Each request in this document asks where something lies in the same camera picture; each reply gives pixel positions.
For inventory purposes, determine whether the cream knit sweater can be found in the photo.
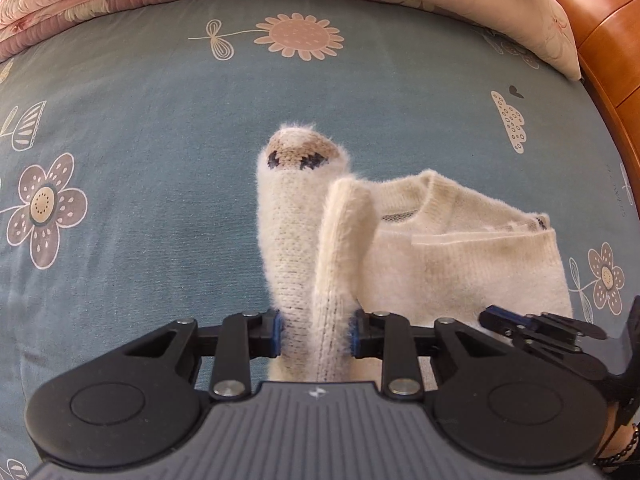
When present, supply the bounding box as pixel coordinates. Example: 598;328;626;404
256;126;572;382

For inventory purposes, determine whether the person's right forearm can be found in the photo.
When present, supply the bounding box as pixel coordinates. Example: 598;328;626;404
596;422;639;470

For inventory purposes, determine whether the blue floral bed sheet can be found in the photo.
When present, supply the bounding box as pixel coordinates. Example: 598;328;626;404
1;0;639;479

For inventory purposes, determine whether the orange wooden headboard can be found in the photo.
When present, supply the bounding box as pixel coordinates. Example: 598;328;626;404
556;0;640;197

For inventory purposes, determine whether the black bead bracelet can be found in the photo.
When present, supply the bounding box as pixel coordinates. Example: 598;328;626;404
593;422;640;468

